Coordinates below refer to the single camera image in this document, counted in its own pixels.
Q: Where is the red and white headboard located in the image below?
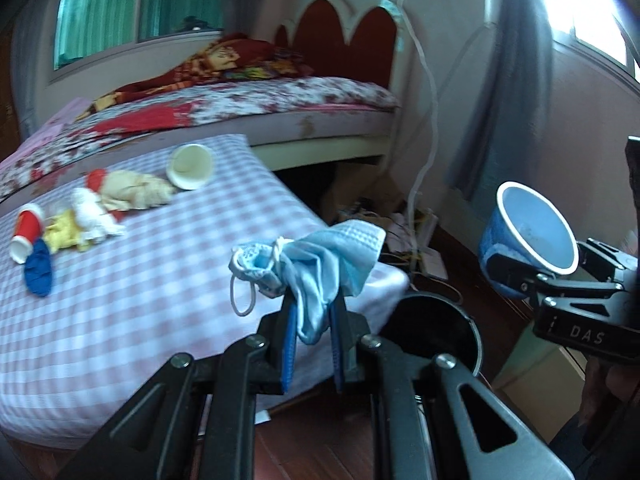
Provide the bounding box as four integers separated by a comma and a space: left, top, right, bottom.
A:
274, 0, 407, 95

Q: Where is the grey curtain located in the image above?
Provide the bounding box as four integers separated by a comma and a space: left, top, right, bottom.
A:
446, 0, 557, 202

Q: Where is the pink cloth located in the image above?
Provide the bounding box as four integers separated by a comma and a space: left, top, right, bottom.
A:
19, 97, 92, 153

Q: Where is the person's right hand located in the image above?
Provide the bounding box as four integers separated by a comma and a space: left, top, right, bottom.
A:
580, 357, 615, 428

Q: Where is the black trash bin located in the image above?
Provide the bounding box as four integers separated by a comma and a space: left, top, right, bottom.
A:
377, 290, 483, 382

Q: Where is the blue face mask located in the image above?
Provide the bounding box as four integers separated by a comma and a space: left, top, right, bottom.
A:
229, 220, 388, 346

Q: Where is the white router with antennas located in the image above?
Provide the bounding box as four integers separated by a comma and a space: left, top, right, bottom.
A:
389, 207, 437, 252

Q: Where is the red printed blanket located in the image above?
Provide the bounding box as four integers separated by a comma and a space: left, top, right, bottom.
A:
75, 32, 317, 122

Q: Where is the white flat router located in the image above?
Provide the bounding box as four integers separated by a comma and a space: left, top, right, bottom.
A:
416, 247, 450, 282

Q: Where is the red paper cup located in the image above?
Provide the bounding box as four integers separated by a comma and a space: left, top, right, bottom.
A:
10, 203, 47, 265

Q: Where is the person's leg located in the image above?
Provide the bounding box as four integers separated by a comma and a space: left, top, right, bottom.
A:
549, 407, 640, 468

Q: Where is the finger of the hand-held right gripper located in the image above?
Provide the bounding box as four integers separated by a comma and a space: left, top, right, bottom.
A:
575, 238, 640, 286
489, 252, 628, 306

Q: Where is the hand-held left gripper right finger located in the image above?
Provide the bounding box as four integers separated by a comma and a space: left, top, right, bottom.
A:
327, 295, 576, 480

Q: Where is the blue paper cup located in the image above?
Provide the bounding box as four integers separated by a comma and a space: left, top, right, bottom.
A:
477, 181, 581, 302

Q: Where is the white power cable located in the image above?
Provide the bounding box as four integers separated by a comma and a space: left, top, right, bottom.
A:
389, 0, 442, 283

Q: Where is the white paper cup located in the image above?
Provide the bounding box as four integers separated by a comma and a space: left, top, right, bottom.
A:
166, 143, 216, 191

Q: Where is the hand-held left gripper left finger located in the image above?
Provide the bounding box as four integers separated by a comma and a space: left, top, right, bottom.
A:
55, 293, 302, 480

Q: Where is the white bed frame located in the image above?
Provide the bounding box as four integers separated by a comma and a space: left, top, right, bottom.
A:
247, 109, 393, 167

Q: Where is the checked tablecloth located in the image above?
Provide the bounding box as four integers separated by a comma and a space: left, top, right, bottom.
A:
0, 134, 412, 452

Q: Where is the cardboard box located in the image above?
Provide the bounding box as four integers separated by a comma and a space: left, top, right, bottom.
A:
326, 174, 398, 222

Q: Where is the bright window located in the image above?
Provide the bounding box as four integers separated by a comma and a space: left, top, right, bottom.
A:
542, 0, 640, 81

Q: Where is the blue textured pad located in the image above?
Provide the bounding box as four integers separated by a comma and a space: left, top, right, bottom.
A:
23, 239, 54, 297

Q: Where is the floral bed mattress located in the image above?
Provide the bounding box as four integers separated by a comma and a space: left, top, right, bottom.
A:
0, 75, 402, 202

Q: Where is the window with white frame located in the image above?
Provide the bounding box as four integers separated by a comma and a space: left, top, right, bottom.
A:
52, 0, 226, 72

